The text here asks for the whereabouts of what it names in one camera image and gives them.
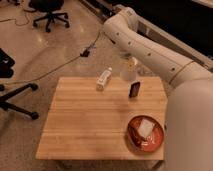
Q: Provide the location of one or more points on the gripper under wrist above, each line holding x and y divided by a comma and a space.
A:
129, 62

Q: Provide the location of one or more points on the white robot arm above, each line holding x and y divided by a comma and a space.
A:
189, 111

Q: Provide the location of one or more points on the dark upright eraser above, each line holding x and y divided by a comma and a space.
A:
134, 90

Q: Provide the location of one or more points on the wooden table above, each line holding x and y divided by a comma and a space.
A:
86, 124

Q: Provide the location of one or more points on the orange round plate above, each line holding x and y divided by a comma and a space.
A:
150, 144

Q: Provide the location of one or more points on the black office chair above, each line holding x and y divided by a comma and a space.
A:
49, 8

